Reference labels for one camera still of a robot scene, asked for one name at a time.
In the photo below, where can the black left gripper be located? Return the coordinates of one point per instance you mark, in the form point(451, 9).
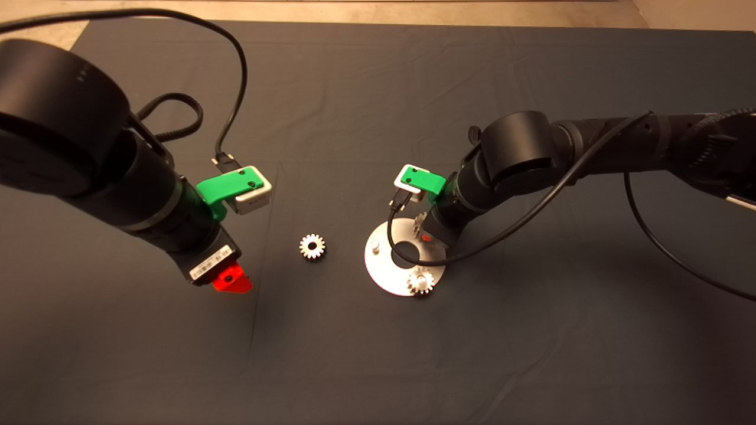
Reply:
point(198, 242)

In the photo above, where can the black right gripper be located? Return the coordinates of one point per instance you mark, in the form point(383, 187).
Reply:
point(450, 215)

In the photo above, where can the small steel planetary gear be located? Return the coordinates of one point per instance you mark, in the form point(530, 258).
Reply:
point(307, 251)
point(416, 284)
point(420, 223)

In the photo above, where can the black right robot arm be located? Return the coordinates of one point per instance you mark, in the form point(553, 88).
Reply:
point(520, 150)

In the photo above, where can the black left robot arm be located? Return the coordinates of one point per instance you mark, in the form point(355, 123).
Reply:
point(62, 118)

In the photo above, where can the round metal carrier plate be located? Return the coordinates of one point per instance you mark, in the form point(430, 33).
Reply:
point(381, 271)

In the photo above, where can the dark grey table cloth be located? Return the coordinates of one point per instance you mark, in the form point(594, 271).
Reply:
point(378, 88)

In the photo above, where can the green right camera mount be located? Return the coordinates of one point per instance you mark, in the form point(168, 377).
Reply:
point(428, 183)

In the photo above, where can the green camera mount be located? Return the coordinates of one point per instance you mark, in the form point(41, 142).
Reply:
point(428, 183)
point(224, 186)

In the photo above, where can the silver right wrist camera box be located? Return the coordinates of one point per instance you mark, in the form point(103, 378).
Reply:
point(401, 186)

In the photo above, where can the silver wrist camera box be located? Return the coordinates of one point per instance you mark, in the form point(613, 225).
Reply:
point(255, 200)
point(401, 186)

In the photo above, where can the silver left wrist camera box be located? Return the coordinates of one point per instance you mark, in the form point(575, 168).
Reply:
point(255, 200)

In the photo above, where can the green left camera mount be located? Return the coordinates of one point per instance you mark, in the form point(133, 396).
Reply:
point(224, 186)

